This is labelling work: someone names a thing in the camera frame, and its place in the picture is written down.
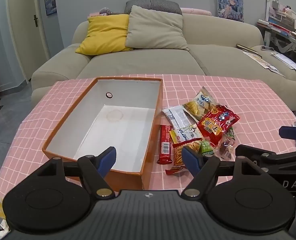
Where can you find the red snack bag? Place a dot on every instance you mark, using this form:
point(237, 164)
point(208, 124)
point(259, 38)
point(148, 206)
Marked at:
point(215, 125)

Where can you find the cluttered desk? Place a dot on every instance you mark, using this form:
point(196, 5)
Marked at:
point(283, 22)

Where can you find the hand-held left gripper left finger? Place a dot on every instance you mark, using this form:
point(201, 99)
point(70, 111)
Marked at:
point(107, 158)

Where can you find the pink blanket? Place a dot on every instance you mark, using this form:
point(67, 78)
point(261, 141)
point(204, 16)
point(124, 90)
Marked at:
point(195, 11)

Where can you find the anime print cushion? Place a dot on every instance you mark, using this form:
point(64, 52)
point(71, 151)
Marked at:
point(229, 5)

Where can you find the pink checkered tablecloth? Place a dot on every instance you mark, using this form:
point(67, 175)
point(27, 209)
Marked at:
point(250, 100)

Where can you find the green sausage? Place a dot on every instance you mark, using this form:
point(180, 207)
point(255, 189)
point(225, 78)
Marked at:
point(206, 148)

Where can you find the beige sofa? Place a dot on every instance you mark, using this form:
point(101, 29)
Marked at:
point(143, 62)

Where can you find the beige pillow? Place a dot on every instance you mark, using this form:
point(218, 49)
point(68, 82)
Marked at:
point(155, 30)

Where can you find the grey patterned cushion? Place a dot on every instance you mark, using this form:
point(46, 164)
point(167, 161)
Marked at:
point(158, 5)

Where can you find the white crumpled paper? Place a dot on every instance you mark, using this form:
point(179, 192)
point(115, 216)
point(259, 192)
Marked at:
point(3, 230)

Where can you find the dark book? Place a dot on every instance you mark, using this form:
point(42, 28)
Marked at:
point(248, 48)

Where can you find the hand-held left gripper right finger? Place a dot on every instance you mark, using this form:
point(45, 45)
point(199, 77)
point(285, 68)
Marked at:
point(191, 160)

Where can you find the red bar packet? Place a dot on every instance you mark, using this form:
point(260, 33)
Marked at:
point(165, 142)

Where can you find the yellow and white packet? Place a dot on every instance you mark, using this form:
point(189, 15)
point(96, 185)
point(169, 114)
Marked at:
point(185, 133)

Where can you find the yellow pillow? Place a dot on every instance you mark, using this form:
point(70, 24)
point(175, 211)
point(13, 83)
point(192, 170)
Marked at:
point(102, 35)

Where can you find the white door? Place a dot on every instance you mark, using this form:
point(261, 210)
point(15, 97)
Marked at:
point(25, 30)

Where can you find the clear packet of round snacks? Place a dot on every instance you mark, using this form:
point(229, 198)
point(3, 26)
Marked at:
point(225, 150)

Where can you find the loose papers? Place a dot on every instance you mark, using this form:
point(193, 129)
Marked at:
point(263, 62)

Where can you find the orange cardboard box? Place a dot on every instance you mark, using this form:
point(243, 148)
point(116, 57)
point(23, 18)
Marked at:
point(117, 130)

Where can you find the pink box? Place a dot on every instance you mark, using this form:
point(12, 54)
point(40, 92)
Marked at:
point(96, 15)

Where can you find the potato stick bag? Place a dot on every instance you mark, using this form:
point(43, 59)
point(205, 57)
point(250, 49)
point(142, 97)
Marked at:
point(200, 102)

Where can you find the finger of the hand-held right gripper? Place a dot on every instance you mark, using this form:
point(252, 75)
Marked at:
point(250, 152)
point(292, 132)

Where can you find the white snack packet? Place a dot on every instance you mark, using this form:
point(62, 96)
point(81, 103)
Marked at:
point(179, 117)

